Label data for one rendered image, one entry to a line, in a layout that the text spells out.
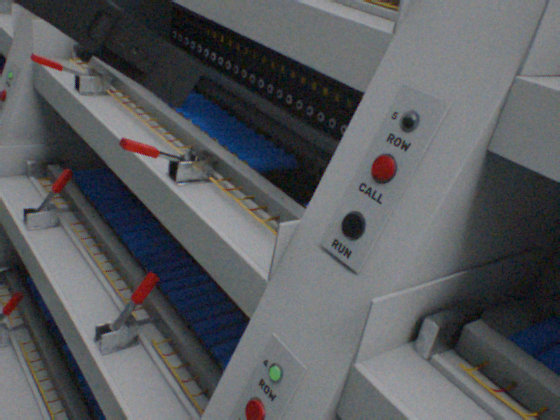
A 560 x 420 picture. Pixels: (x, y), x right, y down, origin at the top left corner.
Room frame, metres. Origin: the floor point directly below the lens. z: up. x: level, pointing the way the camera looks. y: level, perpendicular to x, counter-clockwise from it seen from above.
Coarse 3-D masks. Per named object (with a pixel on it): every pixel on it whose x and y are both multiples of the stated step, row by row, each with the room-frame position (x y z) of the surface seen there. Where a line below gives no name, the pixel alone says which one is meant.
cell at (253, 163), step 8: (248, 160) 0.58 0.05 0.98; (256, 160) 0.58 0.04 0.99; (264, 160) 0.59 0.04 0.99; (272, 160) 0.59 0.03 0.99; (280, 160) 0.60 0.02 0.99; (288, 160) 0.61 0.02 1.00; (296, 160) 0.62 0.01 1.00; (256, 168) 0.58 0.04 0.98; (264, 168) 0.59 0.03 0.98; (272, 168) 0.59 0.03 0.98; (280, 168) 0.60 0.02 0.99; (288, 168) 0.61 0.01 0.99
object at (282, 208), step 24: (120, 96) 0.71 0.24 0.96; (144, 96) 0.69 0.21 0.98; (144, 120) 0.65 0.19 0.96; (168, 120) 0.64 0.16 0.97; (192, 144) 0.60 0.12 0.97; (216, 144) 0.59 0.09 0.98; (216, 168) 0.56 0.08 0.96; (240, 168) 0.54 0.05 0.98; (264, 192) 0.50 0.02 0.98; (288, 216) 0.48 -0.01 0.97
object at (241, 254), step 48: (48, 48) 0.83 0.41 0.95; (48, 96) 0.78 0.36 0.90; (96, 96) 0.72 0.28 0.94; (240, 96) 0.77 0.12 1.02; (96, 144) 0.66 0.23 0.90; (336, 144) 0.63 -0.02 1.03; (144, 192) 0.57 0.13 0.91; (192, 192) 0.52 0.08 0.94; (192, 240) 0.49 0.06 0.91; (240, 240) 0.46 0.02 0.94; (288, 240) 0.40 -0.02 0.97; (240, 288) 0.44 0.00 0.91
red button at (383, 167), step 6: (384, 156) 0.37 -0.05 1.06; (378, 162) 0.37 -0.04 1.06; (384, 162) 0.37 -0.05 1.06; (390, 162) 0.37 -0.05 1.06; (372, 168) 0.37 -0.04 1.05; (378, 168) 0.37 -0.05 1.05; (384, 168) 0.37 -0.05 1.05; (390, 168) 0.37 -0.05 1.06; (378, 174) 0.37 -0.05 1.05; (384, 174) 0.37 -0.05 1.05; (390, 174) 0.37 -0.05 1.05
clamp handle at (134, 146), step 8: (120, 144) 0.49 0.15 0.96; (128, 144) 0.49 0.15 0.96; (136, 144) 0.49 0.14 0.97; (144, 144) 0.51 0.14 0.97; (136, 152) 0.50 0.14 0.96; (144, 152) 0.50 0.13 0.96; (152, 152) 0.51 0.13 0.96; (160, 152) 0.52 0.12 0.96; (184, 152) 0.54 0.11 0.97; (176, 160) 0.53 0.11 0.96; (184, 160) 0.53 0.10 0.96
